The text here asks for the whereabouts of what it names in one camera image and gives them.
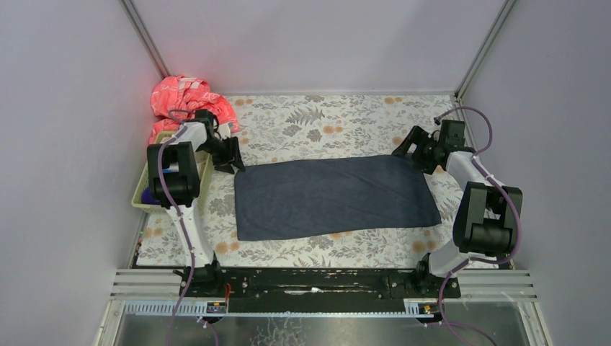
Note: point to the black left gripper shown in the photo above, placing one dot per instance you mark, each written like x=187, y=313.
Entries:
x=225, y=151

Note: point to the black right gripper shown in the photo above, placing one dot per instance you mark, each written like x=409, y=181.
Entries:
x=419, y=148

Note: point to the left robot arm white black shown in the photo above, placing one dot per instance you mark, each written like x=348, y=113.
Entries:
x=198, y=251

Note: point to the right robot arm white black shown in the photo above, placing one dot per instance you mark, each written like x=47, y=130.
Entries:
x=486, y=227

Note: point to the pink patterned cloth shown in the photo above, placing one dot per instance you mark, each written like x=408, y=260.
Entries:
x=178, y=97

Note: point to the dark grey cloth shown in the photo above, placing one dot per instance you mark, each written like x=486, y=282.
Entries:
x=304, y=198

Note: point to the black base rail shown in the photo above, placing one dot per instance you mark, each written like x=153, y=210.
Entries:
x=318, y=291

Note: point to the purple towel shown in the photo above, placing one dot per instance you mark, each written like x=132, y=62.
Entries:
x=148, y=198

